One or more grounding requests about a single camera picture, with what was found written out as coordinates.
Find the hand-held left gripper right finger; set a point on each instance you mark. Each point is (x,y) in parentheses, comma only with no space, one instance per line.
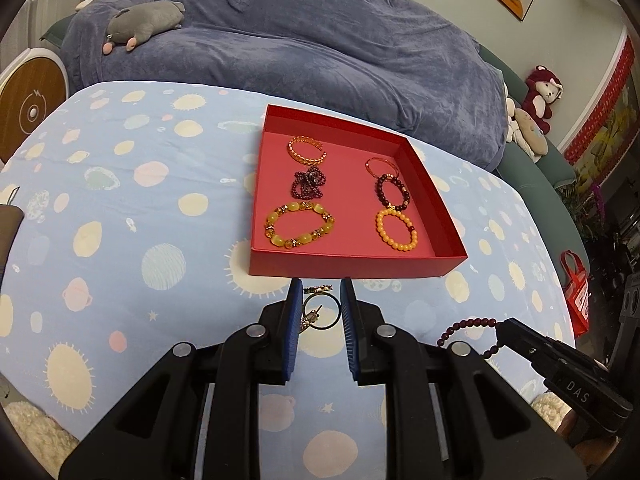
(350,332)

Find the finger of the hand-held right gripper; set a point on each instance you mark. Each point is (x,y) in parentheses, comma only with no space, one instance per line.
(520,336)

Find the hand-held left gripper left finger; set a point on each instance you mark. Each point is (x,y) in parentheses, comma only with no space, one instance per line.
(292,332)

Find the small gold swirl ornament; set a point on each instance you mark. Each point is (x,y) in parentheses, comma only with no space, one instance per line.
(307,319)

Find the red cardboard box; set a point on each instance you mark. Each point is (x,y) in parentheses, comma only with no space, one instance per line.
(350,265)

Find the thin gold bangle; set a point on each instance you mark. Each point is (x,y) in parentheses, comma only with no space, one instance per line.
(369,165)

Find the white fluffy cloth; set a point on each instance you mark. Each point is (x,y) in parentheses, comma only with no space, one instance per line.
(30,425)
(547,405)

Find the red bag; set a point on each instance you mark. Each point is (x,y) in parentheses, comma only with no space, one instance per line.
(575,300)

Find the dark furniture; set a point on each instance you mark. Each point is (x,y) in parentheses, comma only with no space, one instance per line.
(627,305)

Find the green sofa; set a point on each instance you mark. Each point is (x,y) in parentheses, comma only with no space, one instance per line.
(535,180)

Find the potted plant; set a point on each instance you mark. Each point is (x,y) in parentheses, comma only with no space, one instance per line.
(590,195)

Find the planet print bed sheet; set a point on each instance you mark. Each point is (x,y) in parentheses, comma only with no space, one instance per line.
(125,310)

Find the cookie plush pillow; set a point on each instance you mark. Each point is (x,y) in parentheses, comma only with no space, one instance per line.
(530,132)

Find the small white plush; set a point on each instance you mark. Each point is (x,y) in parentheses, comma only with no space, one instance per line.
(511,120)

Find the red monkey plush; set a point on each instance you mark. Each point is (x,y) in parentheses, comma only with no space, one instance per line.
(542,95)

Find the blue blanket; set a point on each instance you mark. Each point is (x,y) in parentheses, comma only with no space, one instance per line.
(325,50)

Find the grey plush toy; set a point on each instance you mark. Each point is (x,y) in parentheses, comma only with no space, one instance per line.
(145,20)

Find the round wooden white device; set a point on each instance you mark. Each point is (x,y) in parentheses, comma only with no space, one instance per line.
(30,105)

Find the red wall banner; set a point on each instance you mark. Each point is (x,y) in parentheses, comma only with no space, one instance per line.
(600,105)

